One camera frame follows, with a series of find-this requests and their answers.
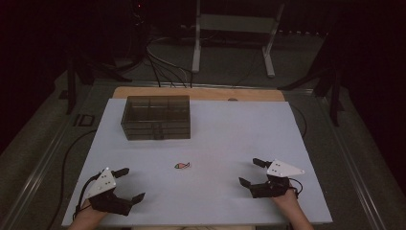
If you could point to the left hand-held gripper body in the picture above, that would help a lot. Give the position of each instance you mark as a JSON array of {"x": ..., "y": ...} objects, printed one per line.
[{"x": 108, "y": 201}]

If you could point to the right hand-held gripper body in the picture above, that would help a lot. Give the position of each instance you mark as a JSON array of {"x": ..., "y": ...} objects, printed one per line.
[{"x": 271, "y": 188}]

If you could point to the clear bottom drawer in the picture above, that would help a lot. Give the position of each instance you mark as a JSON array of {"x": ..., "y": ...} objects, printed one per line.
[{"x": 140, "y": 134}]

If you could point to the small colourful fish ornament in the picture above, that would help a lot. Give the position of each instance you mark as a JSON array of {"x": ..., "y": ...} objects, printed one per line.
[{"x": 182, "y": 165}]

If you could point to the smoky clear drawer box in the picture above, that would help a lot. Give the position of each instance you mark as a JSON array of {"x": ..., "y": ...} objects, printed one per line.
[{"x": 156, "y": 110}]

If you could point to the person's right hand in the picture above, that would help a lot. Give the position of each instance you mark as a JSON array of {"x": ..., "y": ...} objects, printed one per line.
[{"x": 285, "y": 199}]

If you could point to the person's left hand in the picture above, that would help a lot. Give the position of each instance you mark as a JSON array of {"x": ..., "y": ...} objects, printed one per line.
[{"x": 91, "y": 212}]

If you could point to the white board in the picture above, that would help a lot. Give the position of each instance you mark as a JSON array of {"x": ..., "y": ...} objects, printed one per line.
[{"x": 223, "y": 143}]

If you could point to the black tripod stand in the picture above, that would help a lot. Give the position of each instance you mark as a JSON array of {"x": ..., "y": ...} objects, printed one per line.
[
  {"x": 334, "y": 92},
  {"x": 71, "y": 89}
]

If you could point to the grey metal stand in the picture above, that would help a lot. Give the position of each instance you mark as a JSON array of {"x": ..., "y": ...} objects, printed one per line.
[{"x": 233, "y": 24}]

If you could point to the dark equipment with red light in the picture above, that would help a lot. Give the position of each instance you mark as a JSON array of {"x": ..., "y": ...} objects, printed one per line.
[{"x": 138, "y": 28}]

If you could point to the metal floor rail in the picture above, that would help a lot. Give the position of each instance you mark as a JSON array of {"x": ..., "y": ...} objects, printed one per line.
[
  {"x": 357, "y": 179},
  {"x": 35, "y": 179}
]

